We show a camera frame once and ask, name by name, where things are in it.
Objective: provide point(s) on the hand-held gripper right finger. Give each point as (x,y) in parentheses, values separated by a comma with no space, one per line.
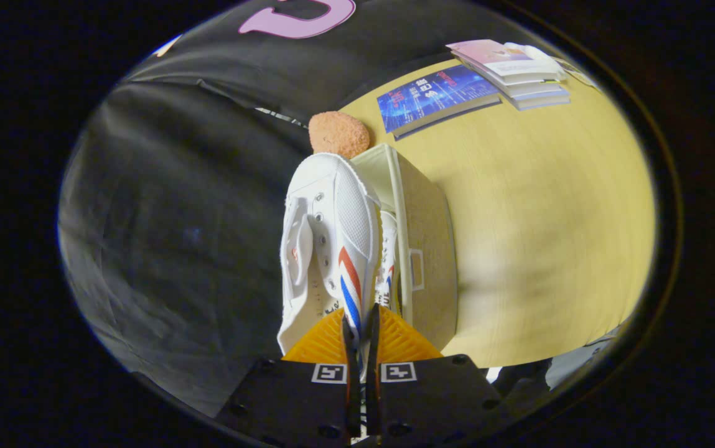
(432,398)

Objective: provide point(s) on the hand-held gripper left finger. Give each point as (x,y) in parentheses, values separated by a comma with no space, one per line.
(295,404)

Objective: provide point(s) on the white shoe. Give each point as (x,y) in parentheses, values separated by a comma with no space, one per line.
(332,236)
(388,261)

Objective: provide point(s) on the beige fabric storage box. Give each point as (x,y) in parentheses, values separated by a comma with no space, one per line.
(432,249)

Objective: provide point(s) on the black backdrop cloth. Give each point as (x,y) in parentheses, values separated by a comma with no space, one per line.
(177,236)

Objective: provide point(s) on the orange round sponge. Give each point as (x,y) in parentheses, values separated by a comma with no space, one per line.
(338,134)

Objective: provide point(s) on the blue cover book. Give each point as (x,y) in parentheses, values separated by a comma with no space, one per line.
(435,96)

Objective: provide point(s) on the white paperback book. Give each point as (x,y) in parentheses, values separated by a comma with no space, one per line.
(534,89)
(544,101)

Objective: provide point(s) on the pink cover book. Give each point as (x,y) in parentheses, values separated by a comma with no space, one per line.
(494,59)

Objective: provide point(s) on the white fluffy puff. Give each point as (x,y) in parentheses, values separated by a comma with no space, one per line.
(541,55)

